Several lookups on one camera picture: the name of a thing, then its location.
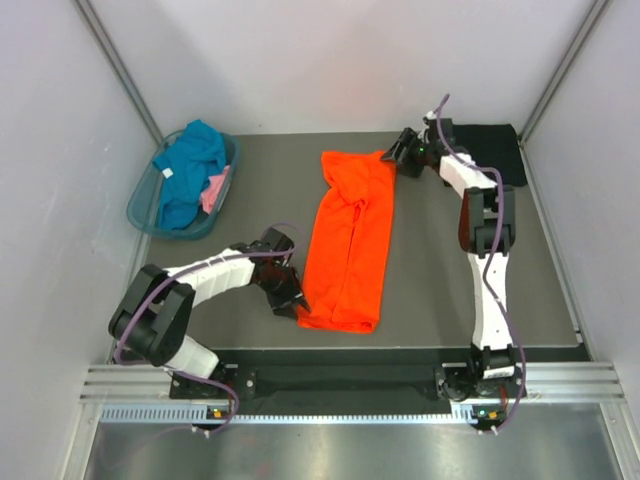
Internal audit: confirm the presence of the aluminium frame rail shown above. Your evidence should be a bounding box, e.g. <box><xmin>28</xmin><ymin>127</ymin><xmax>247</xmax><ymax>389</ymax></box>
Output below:
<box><xmin>80</xmin><ymin>365</ymin><xmax>172</xmax><ymax>403</ymax></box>

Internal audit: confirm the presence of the pink cloth in bin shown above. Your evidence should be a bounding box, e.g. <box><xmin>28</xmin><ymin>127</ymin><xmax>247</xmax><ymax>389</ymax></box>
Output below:
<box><xmin>200</xmin><ymin>165</ymin><xmax>230</xmax><ymax>214</ymax></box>

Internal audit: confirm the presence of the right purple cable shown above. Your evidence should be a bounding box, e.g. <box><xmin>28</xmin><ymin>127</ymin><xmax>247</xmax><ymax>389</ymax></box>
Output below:
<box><xmin>424</xmin><ymin>93</ymin><xmax>529</xmax><ymax>434</ymax></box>

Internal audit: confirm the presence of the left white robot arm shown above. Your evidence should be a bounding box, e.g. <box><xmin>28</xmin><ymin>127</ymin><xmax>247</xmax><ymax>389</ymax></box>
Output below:
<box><xmin>108</xmin><ymin>223</ymin><xmax>311</xmax><ymax>397</ymax></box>

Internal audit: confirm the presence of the translucent blue plastic bin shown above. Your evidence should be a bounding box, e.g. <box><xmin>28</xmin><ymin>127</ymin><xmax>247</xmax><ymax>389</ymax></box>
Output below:
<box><xmin>126</xmin><ymin>130</ymin><xmax>240</xmax><ymax>240</ymax></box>

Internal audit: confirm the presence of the orange t shirt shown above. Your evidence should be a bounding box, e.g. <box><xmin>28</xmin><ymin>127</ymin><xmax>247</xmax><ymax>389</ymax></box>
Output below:
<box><xmin>297</xmin><ymin>151</ymin><xmax>396</xmax><ymax>334</ymax></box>

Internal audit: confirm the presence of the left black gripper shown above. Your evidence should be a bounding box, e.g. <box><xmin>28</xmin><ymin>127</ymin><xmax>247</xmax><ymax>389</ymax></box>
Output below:
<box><xmin>257</xmin><ymin>264</ymin><xmax>309</xmax><ymax>319</ymax></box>

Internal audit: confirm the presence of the folded black t shirt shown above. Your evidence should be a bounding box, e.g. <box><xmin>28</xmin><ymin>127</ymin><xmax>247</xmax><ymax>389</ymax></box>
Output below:
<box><xmin>453</xmin><ymin>124</ymin><xmax>528</xmax><ymax>187</ymax></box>

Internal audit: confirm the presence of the grey slotted cable duct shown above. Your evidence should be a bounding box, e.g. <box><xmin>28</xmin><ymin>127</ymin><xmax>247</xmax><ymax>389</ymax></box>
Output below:
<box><xmin>100</xmin><ymin>404</ymin><xmax>499</xmax><ymax>425</ymax></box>

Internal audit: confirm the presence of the teal t shirt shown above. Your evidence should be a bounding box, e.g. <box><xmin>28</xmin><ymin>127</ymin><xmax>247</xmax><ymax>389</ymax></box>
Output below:
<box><xmin>153</xmin><ymin>120</ymin><xmax>227</xmax><ymax>230</ymax></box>

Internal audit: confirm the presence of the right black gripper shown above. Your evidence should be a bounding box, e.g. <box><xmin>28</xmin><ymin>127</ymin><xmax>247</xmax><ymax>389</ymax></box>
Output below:
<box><xmin>380</xmin><ymin>128</ymin><xmax>435</xmax><ymax>179</ymax></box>

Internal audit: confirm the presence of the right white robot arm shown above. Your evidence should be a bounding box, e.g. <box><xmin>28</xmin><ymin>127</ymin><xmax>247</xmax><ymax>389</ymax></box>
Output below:
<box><xmin>381</xmin><ymin>112</ymin><xmax>516</xmax><ymax>396</ymax></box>

